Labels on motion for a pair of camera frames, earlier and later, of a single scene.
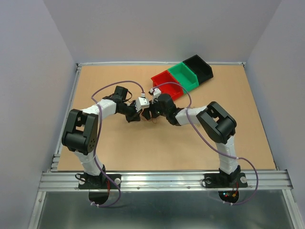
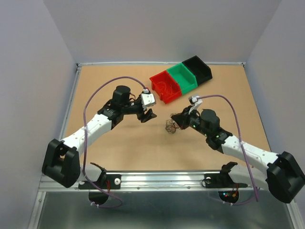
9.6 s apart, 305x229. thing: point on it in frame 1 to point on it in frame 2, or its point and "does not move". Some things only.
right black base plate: (222, 180) does not move
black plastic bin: (203, 70) does not move
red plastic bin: (167, 84) does not move
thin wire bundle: (149, 119) to (171, 126)
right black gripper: (146, 112) to (182, 119)
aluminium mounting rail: (161, 181) does not move
